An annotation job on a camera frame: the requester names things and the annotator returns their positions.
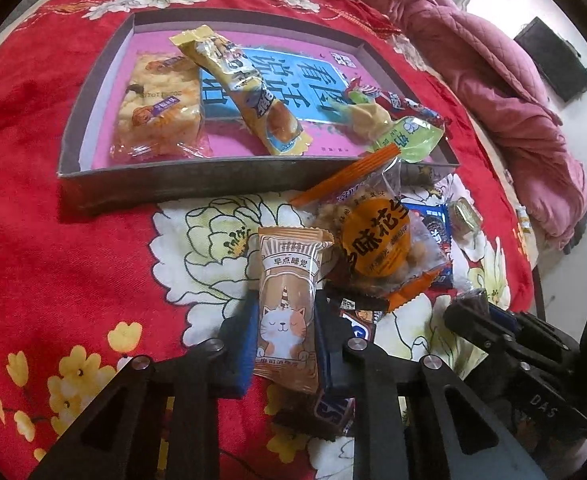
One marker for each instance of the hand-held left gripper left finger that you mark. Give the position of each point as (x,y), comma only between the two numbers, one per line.
(246,350)

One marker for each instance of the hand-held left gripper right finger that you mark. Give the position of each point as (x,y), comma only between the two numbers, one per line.
(324,370)

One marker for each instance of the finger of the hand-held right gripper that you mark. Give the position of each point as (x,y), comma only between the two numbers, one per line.
(503,320)
(473,325)

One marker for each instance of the tan cat print snack packet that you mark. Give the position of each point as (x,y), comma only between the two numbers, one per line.
(288,310)

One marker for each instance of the grey box with pink inside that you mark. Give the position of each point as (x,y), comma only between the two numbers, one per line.
(173,180)

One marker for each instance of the light green snack packet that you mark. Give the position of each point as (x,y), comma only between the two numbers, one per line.
(413,135)

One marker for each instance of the red snack packet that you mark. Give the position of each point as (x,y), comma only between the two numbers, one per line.
(413,106)

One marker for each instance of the yellow cake packet green ends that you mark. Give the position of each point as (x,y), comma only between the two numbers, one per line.
(368,117)

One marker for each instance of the long yellow snack packet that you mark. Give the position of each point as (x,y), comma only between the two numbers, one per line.
(243,90)

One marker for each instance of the clear rice cracker packet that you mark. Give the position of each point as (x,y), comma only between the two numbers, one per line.
(158,105)

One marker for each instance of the brown chocolate bar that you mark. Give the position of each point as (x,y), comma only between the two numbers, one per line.
(333,412)

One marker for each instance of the blue cookie packet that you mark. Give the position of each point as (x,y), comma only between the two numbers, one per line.
(436,230)

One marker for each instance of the small gold wrapped snack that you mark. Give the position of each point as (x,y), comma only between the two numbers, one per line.
(463,217)

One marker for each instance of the orange peanut packet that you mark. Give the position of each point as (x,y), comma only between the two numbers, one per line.
(378,240)

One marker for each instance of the pink quilt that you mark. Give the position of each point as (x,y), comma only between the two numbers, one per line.
(498,110)

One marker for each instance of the red floral blanket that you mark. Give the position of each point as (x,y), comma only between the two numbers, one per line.
(48,260)

